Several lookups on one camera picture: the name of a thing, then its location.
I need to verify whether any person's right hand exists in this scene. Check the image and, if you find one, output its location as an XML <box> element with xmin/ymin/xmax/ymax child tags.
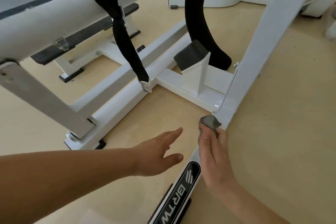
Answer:
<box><xmin>198</xmin><ymin>126</ymin><xmax>238</xmax><ymax>188</ymax></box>

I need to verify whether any person's left hand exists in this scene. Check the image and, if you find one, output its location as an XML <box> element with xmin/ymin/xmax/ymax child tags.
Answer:
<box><xmin>132</xmin><ymin>127</ymin><xmax>184</xmax><ymax>177</ymax></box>

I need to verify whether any grey cleaning cloth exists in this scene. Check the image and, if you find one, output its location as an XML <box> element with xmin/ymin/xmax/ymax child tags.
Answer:
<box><xmin>199</xmin><ymin>115</ymin><xmax>222</xmax><ymax>130</ymax></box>

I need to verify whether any person's right forearm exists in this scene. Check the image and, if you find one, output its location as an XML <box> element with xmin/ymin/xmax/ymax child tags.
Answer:
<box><xmin>214</xmin><ymin>179</ymin><xmax>290</xmax><ymax>224</ymax></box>

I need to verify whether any person's left forearm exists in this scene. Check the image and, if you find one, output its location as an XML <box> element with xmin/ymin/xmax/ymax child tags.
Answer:
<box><xmin>0</xmin><ymin>148</ymin><xmax>139</xmax><ymax>224</ymax></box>

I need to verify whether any black logo label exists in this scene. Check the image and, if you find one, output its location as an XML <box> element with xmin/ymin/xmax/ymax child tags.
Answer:
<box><xmin>148</xmin><ymin>161</ymin><xmax>201</xmax><ymax>224</ymax></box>

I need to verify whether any black rubber stopper pad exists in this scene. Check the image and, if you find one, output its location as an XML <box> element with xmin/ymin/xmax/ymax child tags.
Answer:
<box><xmin>173</xmin><ymin>39</ymin><xmax>210</xmax><ymax>71</ymax></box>

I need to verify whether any black foam padded bar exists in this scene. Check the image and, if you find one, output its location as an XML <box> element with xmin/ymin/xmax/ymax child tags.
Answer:
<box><xmin>184</xmin><ymin>0</ymin><xmax>233</xmax><ymax>70</ymax></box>

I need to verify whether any black ribbed footplate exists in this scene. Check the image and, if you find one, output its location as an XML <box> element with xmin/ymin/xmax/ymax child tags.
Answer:
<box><xmin>31</xmin><ymin>3</ymin><xmax>140</xmax><ymax>66</ymax></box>

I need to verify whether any clear rubber bumper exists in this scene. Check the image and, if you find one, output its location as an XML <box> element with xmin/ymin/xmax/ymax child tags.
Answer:
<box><xmin>54</xmin><ymin>38</ymin><xmax>69</xmax><ymax>51</ymax></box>

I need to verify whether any white gym machine frame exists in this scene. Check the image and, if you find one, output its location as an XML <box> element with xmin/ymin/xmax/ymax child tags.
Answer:
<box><xmin>0</xmin><ymin>0</ymin><xmax>327</xmax><ymax>224</ymax></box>

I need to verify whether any black strap with metal hook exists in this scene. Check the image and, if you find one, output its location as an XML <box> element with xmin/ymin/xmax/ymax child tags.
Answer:
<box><xmin>90</xmin><ymin>0</ymin><xmax>151</xmax><ymax>93</ymax></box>

